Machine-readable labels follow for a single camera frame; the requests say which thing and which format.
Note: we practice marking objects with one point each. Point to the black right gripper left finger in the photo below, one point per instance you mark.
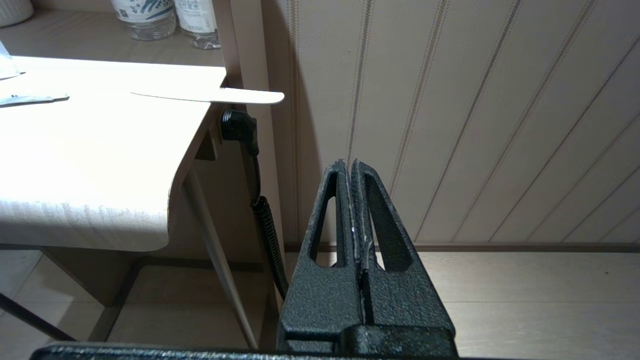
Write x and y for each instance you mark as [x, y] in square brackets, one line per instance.
[320, 300]

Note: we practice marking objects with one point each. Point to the dark slanted metal bar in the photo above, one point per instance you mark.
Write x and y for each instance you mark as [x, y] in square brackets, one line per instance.
[35, 317]

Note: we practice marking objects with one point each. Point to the white plastic comb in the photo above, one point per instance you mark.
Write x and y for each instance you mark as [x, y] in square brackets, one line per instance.
[250, 96]

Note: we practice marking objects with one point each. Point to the beige open shelf unit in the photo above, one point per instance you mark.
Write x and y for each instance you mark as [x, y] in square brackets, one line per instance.
[235, 45]

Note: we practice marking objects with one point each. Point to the small clear water bottle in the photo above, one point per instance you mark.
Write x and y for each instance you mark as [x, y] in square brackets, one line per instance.
[145, 15]
[197, 20]

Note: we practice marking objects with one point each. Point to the beige slanted table leg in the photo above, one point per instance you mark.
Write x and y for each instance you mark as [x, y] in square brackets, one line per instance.
[220, 260]

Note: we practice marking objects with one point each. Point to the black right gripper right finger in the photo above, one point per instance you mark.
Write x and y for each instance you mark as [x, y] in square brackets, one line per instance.
[400, 295]

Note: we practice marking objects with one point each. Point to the white ribbed ceramic mug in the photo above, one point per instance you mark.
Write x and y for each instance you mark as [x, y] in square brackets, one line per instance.
[12, 10]

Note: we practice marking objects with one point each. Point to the small white toothpaste tube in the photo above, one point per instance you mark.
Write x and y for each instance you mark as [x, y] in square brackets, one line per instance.
[30, 100]

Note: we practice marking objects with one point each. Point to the white bag with horse print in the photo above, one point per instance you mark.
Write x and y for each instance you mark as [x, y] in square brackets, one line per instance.
[6, 62]

